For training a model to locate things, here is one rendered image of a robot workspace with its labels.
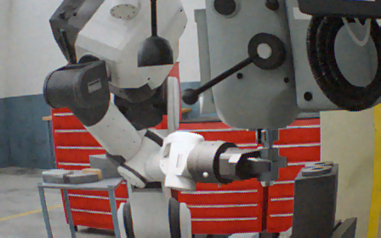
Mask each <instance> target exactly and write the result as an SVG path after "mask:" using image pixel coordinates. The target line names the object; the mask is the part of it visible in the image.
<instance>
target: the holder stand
mask: <svg viewBox="0 0 381 238"><path fill-rule="evenodd" d="M333 163H334V161H320V162H313V163H308V164H306V165H305V166H304V167H303V168H301V171H300V172H299V174H298V176H297V177H296V179H295V180H294V192H293V197H294V198H293V219H292V221H293V224H292V235H291V238H331V235H332V232H333V226H334V224H335V214H336V203H337V196H338V195H337V192H338V163H336V164H333Z"/></svg>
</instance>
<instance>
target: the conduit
mask: <svg viewBox="0 0 381 238"><path fill-rule="evenodd" d="M311 18H312V19H311ZM311 18H310V23H309V25H308V29H307V33H306V34H307V36H306V47H307V48H306V49H307V57H308V61H309V65H310V69H311V71H312V74H313V75H314V79H315V82H316V83H317V86H319V88H320V90H321V91H322V92H323V93H324V95H325V96H327V98H328V99H329V100H330V101H331V102H332V103H333V104H334V105H336V106H338V107H339V108H340V109H343V110H347V111H350V112H353V111H354V112H356V111H358V112H359V111H363V110H366V109H368V107H371V106H372V104H374V103H376V101H377V99H378V98H379V97H380V95H381V28H380V25H379V24H378V22H377V21H376V20H375V19H372V20H371V22H370V23H371V27H370V28H371V29H370V35H371V38H372V40H373V41H374V45H375V46H376V47H375V48H376V50H377V58H378V62H377V63H378V65H377V67H378V68H377V70H376V72H377V73H376V75H375V77H374V79H373V80H372V82H370V84H369V85H366V86H364V87H362V86H360V87H359V86H358V87H357V86H355V85H353V84H351V83H350V82H348V81H347V79H346V78H344V75H343V74H342V73H341V71H340V69H339V68H338V64H337V60H336V58H335V53H334V52H335V50H334V48H335V47H334V46H335V45H334V43H335V42H336V41H335V38H336V36H337V33H338V31H339V30H340V28H341V27H342V26H344V22H343V20H342V18H341V17H332V16H331V17H326V16H324V17H322V16H311ZM357 19H358V20H359V21H360V23H361V25H362V26H363V25H365V22H366V19H363V18H360V19H359V18H357ZM346 20H347V21H348V23H350V22H351V23H353V22H354V23H356V21H355V19H354V18H346ZM316 34H318V35H316ZM334 41H335V42H334Z"/></svg>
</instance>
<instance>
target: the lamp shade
mask: <svg viewBox="0 0 381 238"><path fill-rule="evenodd" d="M137 56H138V63H137V68H139V67H141V66H154V65H173V50H172V46H171V44H170V41H169V40H168V39H165V38H164V37H160V36H154V37H149V38H146V39H145V40H144V41H143V42H141V43H140V45H139V51H138V53H137Z"/></svg>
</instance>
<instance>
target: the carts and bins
mask: <svg viewBox="0 0 381 238"><path fill-rule="evenodd" d="M89 161H90V168H88V169H83V170H82V171H79V170H73V171H71V170H64V168H61V169H56V170H53V169H52V170H50V171H47V172H43V173H42V176H43V181H42V182H38V183H37V187H38V189H39V197H40V200H41V206H42V210H43V216H44V223H45V225H46V230H47V233H48V238H53V234H52V230H51V227H50V221H49V218H48V211H47V204H46V201H45V195H44V192H43V188H49V189H62V190H63V194H64V200H65V209H66V212H67V217H68V221H69V226H70V230H71V237H72V238H76V232H75V229H74V224H73V220H72V216H71V207H70V202H69V197H68V193H67V190H97V191H99V190H106V191H108V192H109V201H110V203H111V213H112V221H113V224H114V230H115V234H116V238H121V231H120V229H119V223H118V218H117V206H116V197H115V195H114V190H115V189H116V188H117V187H118V186H119V184H121V183H122V181H124V180H125V178H124V177H123V176H122V175H120V174H119V172H118V170H117V168H116V167H115V166H114V165H113V164H112V163H111V162H110V160H109V159H108V158H107V157H105V155H94V156H89Z"/></svg>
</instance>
